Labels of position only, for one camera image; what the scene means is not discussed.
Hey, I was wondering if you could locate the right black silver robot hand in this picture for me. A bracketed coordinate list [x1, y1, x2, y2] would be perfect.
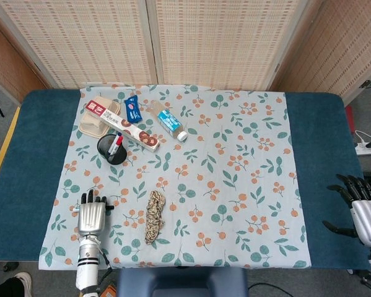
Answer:
[322, 174, 371, 248]

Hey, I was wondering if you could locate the beige brown rope bundle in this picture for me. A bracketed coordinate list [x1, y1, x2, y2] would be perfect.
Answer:
[144, 190, 167, 244]

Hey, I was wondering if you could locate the white power cable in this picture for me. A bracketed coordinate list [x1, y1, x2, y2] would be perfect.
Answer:
[354, 129, 371, 146]

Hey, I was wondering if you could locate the beige lunch box container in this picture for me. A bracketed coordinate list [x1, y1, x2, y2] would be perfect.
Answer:
[79, 95, 122, 137]

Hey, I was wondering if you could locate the black mesh pen holder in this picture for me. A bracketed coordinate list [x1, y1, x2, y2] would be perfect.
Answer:
[97, 133, 128, 165]

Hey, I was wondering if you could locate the blue snack packet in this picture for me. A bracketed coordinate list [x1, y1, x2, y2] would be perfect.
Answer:
[123, 96, 142, 123]

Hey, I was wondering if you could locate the long red white cardboard box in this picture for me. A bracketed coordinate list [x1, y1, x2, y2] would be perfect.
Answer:
[85, 99, 160, 153]

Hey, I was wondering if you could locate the white shoe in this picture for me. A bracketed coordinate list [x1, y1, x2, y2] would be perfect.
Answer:
[13, 272, 33, 294]

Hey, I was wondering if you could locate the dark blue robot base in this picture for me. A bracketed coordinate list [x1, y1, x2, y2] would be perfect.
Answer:
[116, 266, 248, 297]

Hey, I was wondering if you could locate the clear bottle with blue label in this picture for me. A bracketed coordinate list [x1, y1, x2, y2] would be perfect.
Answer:
[147, 100, 188, 142]

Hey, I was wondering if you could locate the dark blue table cover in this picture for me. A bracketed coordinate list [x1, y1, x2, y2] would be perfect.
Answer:
[0, 88, 371, 272]

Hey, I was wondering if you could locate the woven folding screen panel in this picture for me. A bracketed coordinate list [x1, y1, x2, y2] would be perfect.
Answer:
[0, 6, 50, 106]
[0, 0, 159, 90]
[270, 0, 371, 106]
[146, 0, 324, 90]

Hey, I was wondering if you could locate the red capped marker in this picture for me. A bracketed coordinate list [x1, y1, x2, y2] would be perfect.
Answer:
[110, 136, 124, 155]

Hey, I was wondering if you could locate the black floor cable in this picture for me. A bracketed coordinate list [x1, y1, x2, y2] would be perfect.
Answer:
[248, 282, 299, 297]

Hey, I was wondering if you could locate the red flat object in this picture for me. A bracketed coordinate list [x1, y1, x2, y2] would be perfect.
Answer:
[345, 106, 357, 134]

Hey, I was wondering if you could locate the floral printed tablecloth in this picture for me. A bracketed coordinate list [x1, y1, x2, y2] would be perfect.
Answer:
[38, 82, 312, 269]

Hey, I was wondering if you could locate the white power strip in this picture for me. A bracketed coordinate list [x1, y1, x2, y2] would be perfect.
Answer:
[354, 141, 371, 156]

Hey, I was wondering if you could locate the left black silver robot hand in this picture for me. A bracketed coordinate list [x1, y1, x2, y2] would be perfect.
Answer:
[77, 189, 115, 238]

